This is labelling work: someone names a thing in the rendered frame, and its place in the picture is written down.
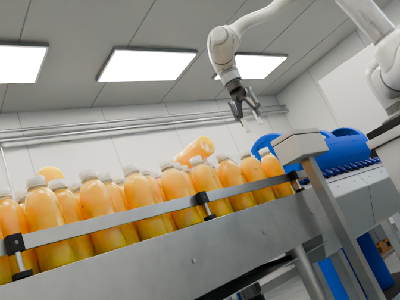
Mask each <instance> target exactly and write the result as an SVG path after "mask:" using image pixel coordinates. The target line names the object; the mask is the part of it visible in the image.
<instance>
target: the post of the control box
mask: <svg viewBox="0 0 400 300"><path fill-rule="evenodd" d="M300 162H301V164H302V166H303V168H304V170H305V172H306V174H307V176H308V179H309V181H310V183H311V185H312V187H313V189H314V191H315V193H316V195H317V197H318V199H319V201H320V203H321V205H322V207H323V209H324V211H325V213H326V215H327V217H328V219H329V221H330V223H331V225H332V227H333V229H334V231H335V233H336V235H337V237H338V239H339V241H340V243H341V245H342V247H343V249H344V251H345V253H346V255H347V257H348V259H349V261H350V263H351V265H352V267H353V269H354V271H355V274H356V275H357V277H358V280H359V281H360V283H361V286H362V288H363V289H364V292H365V294H366V295H367V298H368V300H386V298H385V296H384V294H383V292H382V290H381V288H380V286H379V284H378V282H377V280H376V278H375V276H374V274H373V272H372V270H371V268H370V266H369V264H368V262H367V260H366V258H365V256H364V254H363V252H362V250H361V248H360V246H359V244H358V242H357V241H356V239H355V237H354V235H353V233H352V231H351V229H350V227H349V225H348V223H347V221H346V219H345V217H344V215H343V213H342V211H341V210H340V208H339V206H338V203H337V202H336V200H335V197H334V196H333V194H332V191H331V190H330V188H329V185H328V184H327V182H326V180H325V178H324V176H323V174H322V172H321V170H320V168H319V166H318V164H317V162H316V160H315V158H314V156H310V157H306V158H305V159H303V160H301V161H300Z"/></svg>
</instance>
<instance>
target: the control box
mask: <svg viewBox="0 0 400 300"><path fill-rule="evenodd" d="M270 143H271V145H272V147H273V149H274V151H275V153H276V155H277V157H278V159H279V161H280V163H281V165H282V167H283V166H287V165H292V164H298V163H301V162H300V161H301V160H303V159H305V158H306V157H310V156H314V158H316V157H318V156H320V155H321V154H323V153H325V152H327V151H329V149H328V147H327V145H326V143H325V141H324V139H323V137H322V135H321V133H320V131H319V129H318V127H315V128H306V129H290V130H289V131H288V132H286V133H284V134H283V135H281V136H279V137H278V138H277V139H275V140H273V141H272V142H270Z"/></svg>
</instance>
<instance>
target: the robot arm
mask: <svg viewBox="0 0 400 300"><path fill-rule="evenodd" d="M298 1H299V0H274V1H273V2H272V3H271V4H270V5H269V6H267V7H265V8H263V9H261V10H258V11H256V12H253V13H250V14H248V15H246V16H244V17H242V18H240V19H238V21H236V22H234V23H233V24H232V25H230V26H227V25H224V26H218V27H215V28H213V29H212V31H210V33H209V35H208V40H207V45H208V52H209V58H210V61H211V64H212V66H213V68H214V70H215V72H216V73H217V74H218V75H219V77H220V79H221V81H222V83H223V85H224V87H225V88H227V90H228V92H229V94H230V95H231V99H232V100H231V101H230V102H228V105H229V106H230V108H231V111H232V113H233V116H234V118H235V121H240V123H241V125H242V127H244V128H245V130H246V132H247V133H251V129H250V127H249V125H248V123H247V121H246V119H245V118H243V111H242V102H243V101H245V102H246V103H247V104H248V105H249V106H250V107H251V108H252V109H253V110H252V112H253V114H254V116H255V118H256V120H257V122H258V125H262V124H264V123H263V121H262V119H261V117H260V116H261V114H260V112H259V110H258V108H259V107H260V106H261V104H260V102H259V101H258V99H257V97H256V96H255V94H254V93H253V90H252V87H247V88H245V87H244V85H243V82H242V76H241V75H240V72H239V70H238V68H237V65H236V59H235V56H234V53H235V51H236V50H237V48H238V46H239V45H240V43H241V41H240V38H241V36H242V35H243V33H244V32H245V31H246V30H248V29H249V28H251V27H253V26H256V25H259V24H261V23H265V22H267V21H270V20H272V19H274V18H276V17H277V16H278V15H280V14H281V13H282V12H284V11H285V10H287V9H288V8H289V7H291V6H292V5H293V4H295V3H297V2H298ZM335 1H336V2H337V3H338V4H339V6H340V7H341V8H342V9H343V10H344V12H346V13H347V15H348V16H349V17H350V18H351V19H352V21H353V22H354V23H355V24H356V25H357V26H358V27H359V28H360V30H361V31H362V32H363V33H364V34H365V35H366V36H367V38H368V39H369V40H370V41H371V42H372V44H373V45H374V46H375V49H374V56H375V59H373V60H372V61H370V62H369V64H368V65H367V68H366V70H365V76H366V80H367V83H368V85H369V87H370V89H371V91H372V93H373V94H374V96H375V97H376V99H377V100H378V102H379V103H380V105H381V106H382V107H383V108H384V109H385V111H386V113H387V115H388V118H387V119H386V120H385V121H384V122H383V123H382V124H381V125H383V124H385V123H387V122H388V121H391V120H392V119H394V118H395V117H397V116H399V115H400V28H399V29H398V28H397V27H396V26H395V25H394V24H393V23H392V22H391V21H390V20H389V18H388V17H387V16H386V15H385V14H384V13H383V11H382V10H381V9H380V8H379V7H378V6H377V5H376V4H375V3H374V2H373V0H335ZM246 92H248V94H249V96H250V97H251V99H252V101H251V100H250V98H249V97H248V96H247V95H246ZM234 101H235V103H234ZM238 103H239V104H238ZM235 105H236V107H235Z"/></svg>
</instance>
